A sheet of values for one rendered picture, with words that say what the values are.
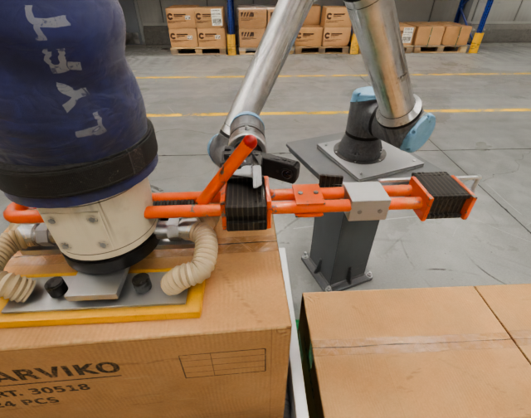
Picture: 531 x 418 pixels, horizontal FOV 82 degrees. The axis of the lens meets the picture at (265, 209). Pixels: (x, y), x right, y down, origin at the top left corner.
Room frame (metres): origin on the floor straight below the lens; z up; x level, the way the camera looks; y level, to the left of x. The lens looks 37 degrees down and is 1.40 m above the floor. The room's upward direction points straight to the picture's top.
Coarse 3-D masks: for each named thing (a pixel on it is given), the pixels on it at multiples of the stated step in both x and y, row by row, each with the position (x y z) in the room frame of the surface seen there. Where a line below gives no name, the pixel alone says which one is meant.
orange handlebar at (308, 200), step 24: (168, 192) 0.46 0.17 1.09; (192, 192) 0.46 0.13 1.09; (288, 192) 0.46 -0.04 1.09; (312, 192) 0.45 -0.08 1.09; (336, 192) 0.47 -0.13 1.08; (408, 192) 0.47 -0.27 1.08; (24, 216) 0.39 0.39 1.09; (144, 216) 0.40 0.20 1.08; (168, 216) 0.41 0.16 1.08; (192, 216) 0.41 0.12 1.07; (312, 216) 0.42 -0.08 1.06
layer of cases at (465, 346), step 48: (432, 288) 0.68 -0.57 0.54; (480, 288) 0.68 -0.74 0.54; (528, 288) 0.68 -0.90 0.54; (336, 336) 0.50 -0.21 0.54; (384, 336) 0.50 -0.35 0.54; (432, 336) 0.50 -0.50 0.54; (480, 336) 0.50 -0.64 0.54; (528, 336) 0.50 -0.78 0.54; (336, 384) 0.36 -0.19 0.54; (384, 384) 0.36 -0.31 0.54; (432, 384) 0.36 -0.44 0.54; (480, 384) 0.36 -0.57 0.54; (528, 384) 0.36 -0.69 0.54
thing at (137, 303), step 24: (48, 288) 0.32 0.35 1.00; (144, 288) 0.33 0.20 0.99; (192, 288) 0.34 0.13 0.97; (0, 312) 0.29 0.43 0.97; (24, 312) 0.29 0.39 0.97; (48, 312) 0.29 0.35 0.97; (72, 312) 0.29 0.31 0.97; (96, 312) 0.29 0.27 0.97; (120, 312) 0.29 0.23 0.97; (144, 312) 0.29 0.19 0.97; (168, 312) 0.29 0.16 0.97; (192, 312) 0.29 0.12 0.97
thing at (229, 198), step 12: (228, 180) 0.48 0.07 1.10; (240, 180) 0.48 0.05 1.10; (252, 180) 0.49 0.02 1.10; (264, 180) 0.48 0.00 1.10; (228, 192) 0.45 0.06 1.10; (240, 192) 0.45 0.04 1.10; (252, 192) 0.45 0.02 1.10; (264, 192) 0.45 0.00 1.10; (228, 204) 0.41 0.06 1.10; (240, 204) 0.41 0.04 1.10; (252, 204) 0.41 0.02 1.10; (264, 204) 0.40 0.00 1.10; (228, 216) 0.40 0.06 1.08; (240, 216) 0.40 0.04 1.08; (252, 216) 0.40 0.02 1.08; (264, 216) 0.40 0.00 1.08; (228, 228) 0.39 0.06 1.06; (240, 228) 0.39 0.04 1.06; (252, 228) 0.40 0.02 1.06; (264, 228) 0.40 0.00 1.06
